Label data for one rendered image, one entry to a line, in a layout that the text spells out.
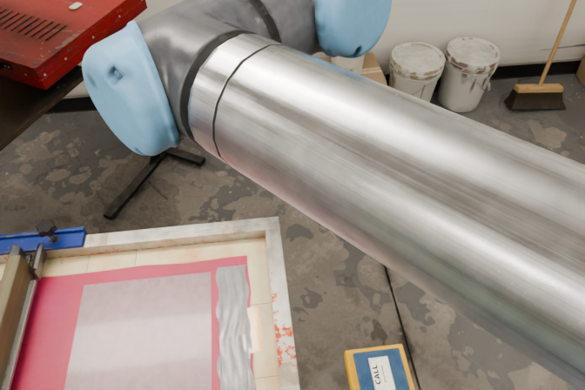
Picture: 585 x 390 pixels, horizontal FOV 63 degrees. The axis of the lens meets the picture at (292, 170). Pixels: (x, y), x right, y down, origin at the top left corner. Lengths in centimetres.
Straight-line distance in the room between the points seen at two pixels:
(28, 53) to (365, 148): 162
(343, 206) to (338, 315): 200
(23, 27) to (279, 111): 172
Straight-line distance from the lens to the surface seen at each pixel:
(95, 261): 129
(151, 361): 113
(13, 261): 124
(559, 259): 18
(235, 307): 114
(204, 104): 25
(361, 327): 218
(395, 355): 110
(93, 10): 192
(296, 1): 34
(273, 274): 114
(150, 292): 120
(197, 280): 119
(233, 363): 109
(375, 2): 37
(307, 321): 218
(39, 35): 185
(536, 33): 347
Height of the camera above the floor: 198
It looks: 48 degrees down
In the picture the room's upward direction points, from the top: straight up
